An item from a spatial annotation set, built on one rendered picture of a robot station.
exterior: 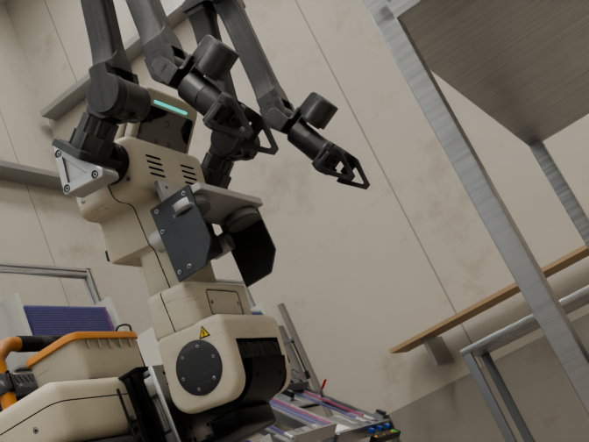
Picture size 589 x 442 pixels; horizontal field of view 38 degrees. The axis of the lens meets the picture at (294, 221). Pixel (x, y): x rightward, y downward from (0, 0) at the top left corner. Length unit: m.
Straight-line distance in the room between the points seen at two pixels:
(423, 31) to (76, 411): 0.94
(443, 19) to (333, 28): 6.25
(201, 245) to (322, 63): 5.87
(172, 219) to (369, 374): 5.37
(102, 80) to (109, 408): 0.63
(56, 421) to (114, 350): 0.32
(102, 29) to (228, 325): 0.62
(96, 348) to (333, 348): 5.29
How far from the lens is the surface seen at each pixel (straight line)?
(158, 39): 1.63
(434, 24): 1.26
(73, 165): 1.71
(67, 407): 1.67
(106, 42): 1.72
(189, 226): 1.65
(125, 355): 1.95
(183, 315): 1.67
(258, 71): 2.02
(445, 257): 6.74
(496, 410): 3.96
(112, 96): 1.64
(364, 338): 6.97
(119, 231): 1.82
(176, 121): 1.91
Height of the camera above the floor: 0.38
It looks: 18 degrees up
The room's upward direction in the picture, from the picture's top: 25 degrees counter-clockwise
